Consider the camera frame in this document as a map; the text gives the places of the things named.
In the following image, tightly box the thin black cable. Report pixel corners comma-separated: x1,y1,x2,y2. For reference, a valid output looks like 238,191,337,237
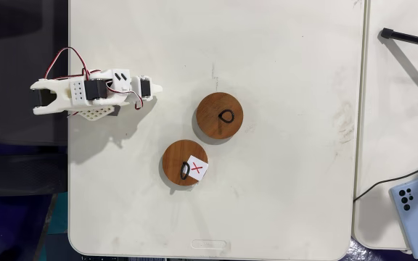
353,165,418,202

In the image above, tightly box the plain wooden lid black loop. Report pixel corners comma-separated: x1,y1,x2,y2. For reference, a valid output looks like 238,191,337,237
195,91,245,141

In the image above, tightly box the long red servo wire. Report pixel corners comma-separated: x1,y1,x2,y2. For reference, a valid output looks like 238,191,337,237
43,46,91,81

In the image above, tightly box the grey cushion office chair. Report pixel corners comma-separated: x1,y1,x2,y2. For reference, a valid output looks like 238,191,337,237
0,154,68,199

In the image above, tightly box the wide mesh back office chair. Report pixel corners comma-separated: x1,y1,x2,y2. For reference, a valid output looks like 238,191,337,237
0,0,69,146

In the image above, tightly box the wooden lid with red cross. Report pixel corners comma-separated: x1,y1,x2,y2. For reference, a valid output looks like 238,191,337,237
162,139,209,187

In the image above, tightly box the black rod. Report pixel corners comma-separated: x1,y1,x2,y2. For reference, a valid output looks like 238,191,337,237
380,27,418,50

